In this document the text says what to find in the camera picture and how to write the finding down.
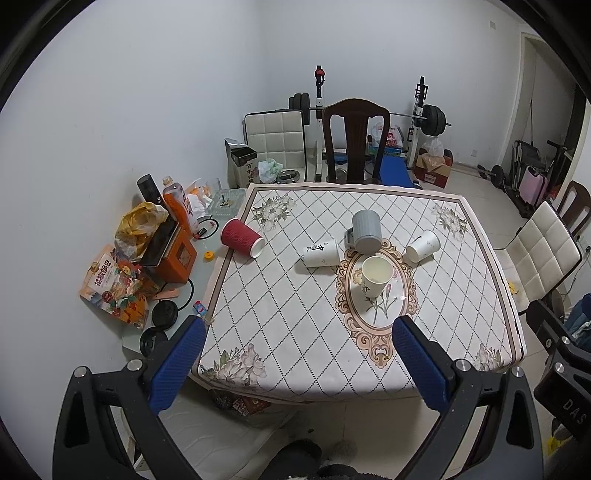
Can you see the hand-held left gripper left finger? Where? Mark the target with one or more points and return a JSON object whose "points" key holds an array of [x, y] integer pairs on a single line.
{"points": [[178, 364]]}

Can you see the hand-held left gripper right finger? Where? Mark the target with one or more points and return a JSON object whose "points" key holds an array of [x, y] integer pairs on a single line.
{"points": [[422, 364]]}

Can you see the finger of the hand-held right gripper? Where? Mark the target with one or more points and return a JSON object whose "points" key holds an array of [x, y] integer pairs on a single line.
{"points": [[547, 323]]}

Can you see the floral paper cup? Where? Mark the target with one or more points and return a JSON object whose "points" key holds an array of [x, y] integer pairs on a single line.
{"points": [[375, 281]]}

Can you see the plain white paper cup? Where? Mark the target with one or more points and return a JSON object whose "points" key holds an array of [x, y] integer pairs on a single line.
{"points": [[422, 247]]}

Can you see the red ribbed paper cup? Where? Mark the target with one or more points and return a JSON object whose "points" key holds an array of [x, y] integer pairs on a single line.
{"points": [[241, 237]]}

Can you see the white cup with black print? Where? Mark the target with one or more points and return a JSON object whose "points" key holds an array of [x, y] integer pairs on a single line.
{"points": [[322, 254]]}

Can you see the blue cloth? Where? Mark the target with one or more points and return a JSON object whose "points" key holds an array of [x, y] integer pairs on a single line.
{"points": [[581, 318]]}

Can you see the white padded chair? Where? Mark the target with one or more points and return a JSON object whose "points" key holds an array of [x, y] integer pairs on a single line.
{"points": [[274, 138], [540, 254]]}

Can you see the red packet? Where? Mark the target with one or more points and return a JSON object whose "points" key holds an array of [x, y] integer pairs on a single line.
{"points": [[247, 406]]}

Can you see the orange box with black lid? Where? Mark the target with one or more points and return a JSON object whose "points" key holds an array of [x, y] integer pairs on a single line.
{"points": [[178, 258]]}

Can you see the colourful snack packet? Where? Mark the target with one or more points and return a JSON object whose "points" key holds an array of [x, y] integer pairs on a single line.
{"points": [[108, 281]]}

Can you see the yellow bottle cap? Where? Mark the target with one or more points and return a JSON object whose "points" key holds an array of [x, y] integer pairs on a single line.
{"points": [[210, 255]]}

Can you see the diamond pattern floral tablecloth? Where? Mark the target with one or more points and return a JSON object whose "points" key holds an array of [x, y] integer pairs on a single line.
{"points": [[286, 314]]}

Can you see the dark wooden chair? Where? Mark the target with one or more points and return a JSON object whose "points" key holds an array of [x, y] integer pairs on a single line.
{"points": [[355, 138], [577, 203]]}

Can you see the pink suitcase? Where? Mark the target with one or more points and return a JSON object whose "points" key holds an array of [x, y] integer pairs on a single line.
{"points": [[533, 187]]}

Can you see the yellow plastic bag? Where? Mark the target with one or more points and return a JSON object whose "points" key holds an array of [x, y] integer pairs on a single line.
{"points": [[138, 226]]}

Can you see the grey ribbed mug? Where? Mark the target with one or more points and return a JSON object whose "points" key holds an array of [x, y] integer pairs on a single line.
{"points": [[365, 230]]}

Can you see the person's dark trouser leg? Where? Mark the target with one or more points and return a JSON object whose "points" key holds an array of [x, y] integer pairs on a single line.
{"points": [[295, 461]]}

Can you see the short black dumbbell bar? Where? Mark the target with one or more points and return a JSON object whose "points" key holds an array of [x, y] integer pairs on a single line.
{"points": [[496, 174]]}

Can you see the orange drink bottle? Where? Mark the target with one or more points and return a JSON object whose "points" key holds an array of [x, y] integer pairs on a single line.
{"points": [[178, 205]]}

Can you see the crumpled clear plastic bag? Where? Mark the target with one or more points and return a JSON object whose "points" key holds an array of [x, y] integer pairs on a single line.
{"points": [[199, 198]]}

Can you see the black folding cart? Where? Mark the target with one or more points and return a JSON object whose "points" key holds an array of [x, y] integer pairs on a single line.
{"points": [[524, 157]]}

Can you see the glass ashtray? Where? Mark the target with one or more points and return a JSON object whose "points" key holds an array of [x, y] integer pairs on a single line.
{"points": [[225, 203]]}

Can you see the black flask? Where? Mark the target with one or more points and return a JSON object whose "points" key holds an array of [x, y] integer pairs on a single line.
{"points": [[148, 188]]}

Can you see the cardboard box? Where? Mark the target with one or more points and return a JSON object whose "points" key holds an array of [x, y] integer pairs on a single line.
{"points": [[434, 173]]}

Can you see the blue weight bench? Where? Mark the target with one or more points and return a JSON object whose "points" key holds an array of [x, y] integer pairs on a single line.
{"points": [[395, 170]]}

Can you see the black and white carton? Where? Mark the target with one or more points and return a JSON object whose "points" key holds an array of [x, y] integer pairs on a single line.
{"points": [[240, 168]]}

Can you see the green and white plastic bag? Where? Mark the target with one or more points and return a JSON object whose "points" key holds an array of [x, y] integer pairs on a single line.
{"points": [[269, 170]]}

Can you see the barbell with black plates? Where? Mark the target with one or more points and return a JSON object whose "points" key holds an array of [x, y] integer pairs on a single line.
{"points": [[434, 121]]}

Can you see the red and white plastic bag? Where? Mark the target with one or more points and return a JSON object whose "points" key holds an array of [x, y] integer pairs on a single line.
{"points": [[387, 134]]}

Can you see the white barbell rack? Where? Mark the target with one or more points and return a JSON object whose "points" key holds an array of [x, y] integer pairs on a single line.
{"points": [[318, 138]]}

